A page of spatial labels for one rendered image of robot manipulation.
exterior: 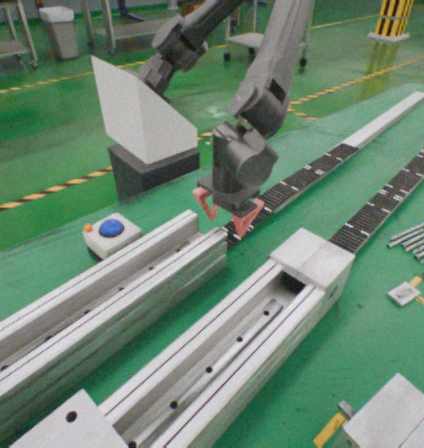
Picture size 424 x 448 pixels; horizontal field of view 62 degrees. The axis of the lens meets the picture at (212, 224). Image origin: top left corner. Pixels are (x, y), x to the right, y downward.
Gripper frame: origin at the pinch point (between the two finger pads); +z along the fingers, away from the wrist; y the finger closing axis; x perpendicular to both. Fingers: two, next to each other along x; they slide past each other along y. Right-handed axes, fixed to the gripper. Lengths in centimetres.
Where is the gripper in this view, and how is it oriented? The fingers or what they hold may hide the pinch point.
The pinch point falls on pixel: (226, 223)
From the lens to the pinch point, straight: 69.3
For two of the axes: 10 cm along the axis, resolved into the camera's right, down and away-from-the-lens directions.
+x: 6.9, -4.5, 5.6
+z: 0.0, 7.8, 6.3
